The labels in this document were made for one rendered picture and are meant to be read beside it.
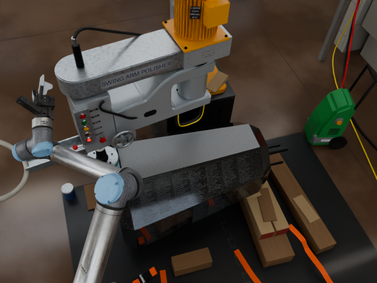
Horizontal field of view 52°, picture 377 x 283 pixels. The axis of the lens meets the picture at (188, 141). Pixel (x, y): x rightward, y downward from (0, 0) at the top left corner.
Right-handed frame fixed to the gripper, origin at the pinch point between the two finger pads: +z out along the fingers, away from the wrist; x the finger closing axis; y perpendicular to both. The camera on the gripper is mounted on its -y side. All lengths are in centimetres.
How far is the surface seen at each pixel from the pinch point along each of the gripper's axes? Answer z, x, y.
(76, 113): -10.7, -7.2, 21.4
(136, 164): -21, -52, 80
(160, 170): -28, -43, 93
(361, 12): 151, 11, 348
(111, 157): -16, -57, 64
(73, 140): -9, -50, 36
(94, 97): -3.4, -1.2, 29.5
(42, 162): -23, -52, 17
